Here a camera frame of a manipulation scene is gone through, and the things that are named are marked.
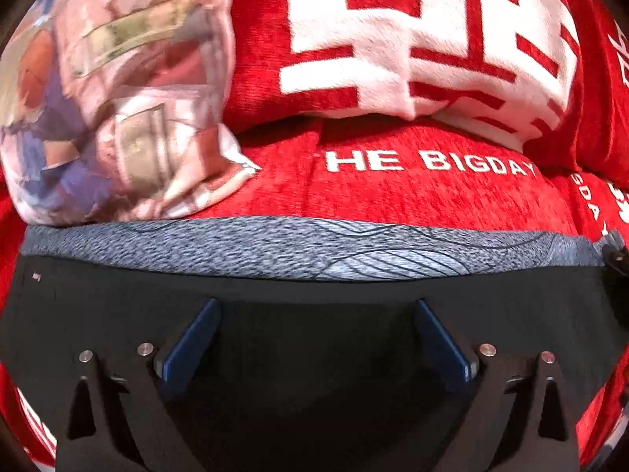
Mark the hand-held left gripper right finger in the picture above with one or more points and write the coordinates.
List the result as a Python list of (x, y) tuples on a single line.
[(442, 349)]

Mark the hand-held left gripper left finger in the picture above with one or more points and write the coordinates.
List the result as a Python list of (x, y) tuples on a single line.
[(189, 349)]

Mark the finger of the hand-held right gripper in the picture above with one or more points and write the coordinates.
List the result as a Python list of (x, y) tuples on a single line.
[(618, 255)]

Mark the black pants with grey waistband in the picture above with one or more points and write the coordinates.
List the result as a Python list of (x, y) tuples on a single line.
[(314, 305)]

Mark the red blanket with white print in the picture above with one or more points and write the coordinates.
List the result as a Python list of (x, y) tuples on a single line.
[(393, 191)]

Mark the printed pillow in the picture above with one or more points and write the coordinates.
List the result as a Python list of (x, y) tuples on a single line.
[(113, 98)]

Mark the red cushion with white print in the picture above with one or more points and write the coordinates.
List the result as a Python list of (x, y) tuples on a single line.
[(422, 19)]

